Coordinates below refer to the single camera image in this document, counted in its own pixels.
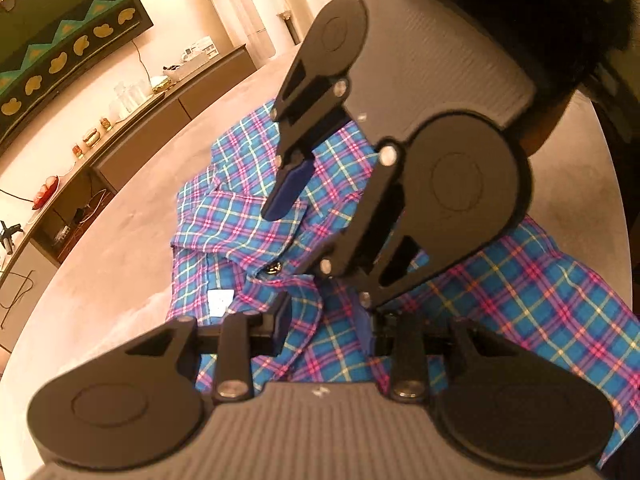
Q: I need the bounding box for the wall-mounted television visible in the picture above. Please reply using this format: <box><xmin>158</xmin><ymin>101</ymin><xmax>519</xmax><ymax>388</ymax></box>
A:
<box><xmin>0</xmin><ymin>0</ymin><xmax>154</xmax><ymax>147</ymax></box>

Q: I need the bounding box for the thin black cable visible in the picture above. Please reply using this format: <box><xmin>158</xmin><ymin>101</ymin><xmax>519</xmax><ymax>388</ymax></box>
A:
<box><xmin>0</xmin><ymin>269</ymin><xmax>37</xmax><ymax>327</ymax></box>

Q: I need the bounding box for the blue pink plaid shirt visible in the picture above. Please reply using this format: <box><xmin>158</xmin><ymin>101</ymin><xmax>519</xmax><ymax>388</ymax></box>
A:
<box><xmin>167</xmin><ymin>97</ymin><xmax>629</xmax><ymax>467</ymax></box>

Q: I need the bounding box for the gold-topped floor stand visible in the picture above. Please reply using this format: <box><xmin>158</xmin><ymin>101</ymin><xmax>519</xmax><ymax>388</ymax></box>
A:
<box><xmin>278</xmin><ymin>11</ymin><xmax>301</xmax><ymax>46</ymax></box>

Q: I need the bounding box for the red fruit plate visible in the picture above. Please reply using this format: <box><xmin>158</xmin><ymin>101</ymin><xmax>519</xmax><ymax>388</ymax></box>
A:
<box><xmin>32</xmin><ymin>175</ymin><xmax>61</xmax><ymax>210</ymax></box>

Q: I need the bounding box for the long grey sideboard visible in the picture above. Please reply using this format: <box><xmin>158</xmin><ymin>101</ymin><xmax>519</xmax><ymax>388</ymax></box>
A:
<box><xmin>0</xmin><ymin>44</ymin><xmax>259</xmax><ymax>352</ymax></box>

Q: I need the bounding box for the television cable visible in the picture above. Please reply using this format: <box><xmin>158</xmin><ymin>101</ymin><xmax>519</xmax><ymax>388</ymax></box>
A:
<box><xmin>132</xmin><ymin>39</ymin><xmax>152</xmax><ymax>82</ymax></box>

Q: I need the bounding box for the group of clear glasses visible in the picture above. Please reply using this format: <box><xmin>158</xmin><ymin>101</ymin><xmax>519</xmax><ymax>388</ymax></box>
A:
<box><xmin>110</xmin><ymin>80</ymin><xmax>151</xmax><ymax>116</ymax></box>

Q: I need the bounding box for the black gadget on stand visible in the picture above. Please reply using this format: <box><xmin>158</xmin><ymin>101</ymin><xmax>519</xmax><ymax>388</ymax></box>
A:
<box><xmin>0</xmin><ymin>219</ymin><xmax>24</xmax><ymax>256</ymax></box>

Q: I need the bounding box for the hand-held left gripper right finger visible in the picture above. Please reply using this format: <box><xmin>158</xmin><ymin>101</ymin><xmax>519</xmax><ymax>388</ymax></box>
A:
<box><xmin>356</xmin><ymin>305</ymin><xmax>507</xmax><ymax>403</ymax></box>

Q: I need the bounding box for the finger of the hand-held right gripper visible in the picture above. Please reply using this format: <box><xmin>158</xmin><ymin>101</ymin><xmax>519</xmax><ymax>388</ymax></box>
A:
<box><xmin>262</xmin><ymin>51</ymin><xmax>351</xmax><ymax>223</ymax></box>
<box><xmin>299</xmin><ymin>141</ymin><xmax>437</xmax><ymax>310</ymax></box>

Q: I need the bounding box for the cream curtain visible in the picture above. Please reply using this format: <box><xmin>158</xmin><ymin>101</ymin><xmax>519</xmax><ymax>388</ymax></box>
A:
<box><xmin>192</xmin><ymin>0</ymin><xmax>372</xmax><ymax>62</ymax></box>

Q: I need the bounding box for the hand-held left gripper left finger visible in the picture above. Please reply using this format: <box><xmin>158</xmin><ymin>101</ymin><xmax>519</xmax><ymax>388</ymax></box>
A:
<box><xmin>125</xmin><ymin>291</ymin><xmax>293</xmax><ymax>403</ymax></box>

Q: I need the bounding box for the white box on sideboard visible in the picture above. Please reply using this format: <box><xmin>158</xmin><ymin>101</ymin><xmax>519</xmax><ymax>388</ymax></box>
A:
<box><xmin>164</xmin><ymin>35</ymin><xmax>219</xmax><ymax>81</ymax></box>

